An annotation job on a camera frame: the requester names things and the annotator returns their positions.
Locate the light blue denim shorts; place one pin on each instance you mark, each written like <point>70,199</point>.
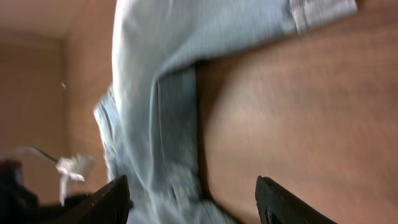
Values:
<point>148,118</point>

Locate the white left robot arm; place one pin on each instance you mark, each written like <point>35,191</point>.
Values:
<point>73,169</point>

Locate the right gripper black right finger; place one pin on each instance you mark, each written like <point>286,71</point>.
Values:
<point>276,205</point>

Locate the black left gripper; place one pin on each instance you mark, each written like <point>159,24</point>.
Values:
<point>20,205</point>

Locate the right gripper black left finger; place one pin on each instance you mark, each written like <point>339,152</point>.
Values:
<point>108,205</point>

